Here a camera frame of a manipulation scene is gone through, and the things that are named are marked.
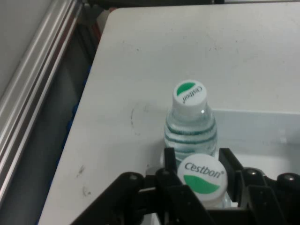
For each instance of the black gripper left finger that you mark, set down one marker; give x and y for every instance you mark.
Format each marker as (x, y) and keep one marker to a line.
(140, 201)

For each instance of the long aluminium frame rail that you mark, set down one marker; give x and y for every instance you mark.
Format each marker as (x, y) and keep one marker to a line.
(28, 82)

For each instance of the water bottle with green label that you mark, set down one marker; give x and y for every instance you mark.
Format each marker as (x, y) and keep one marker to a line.
(201, 180)
(189, 131)

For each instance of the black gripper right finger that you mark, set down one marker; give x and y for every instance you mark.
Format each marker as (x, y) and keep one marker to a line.
(262, 199)

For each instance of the white open storage box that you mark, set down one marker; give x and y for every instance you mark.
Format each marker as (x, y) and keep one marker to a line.
(257, 131)

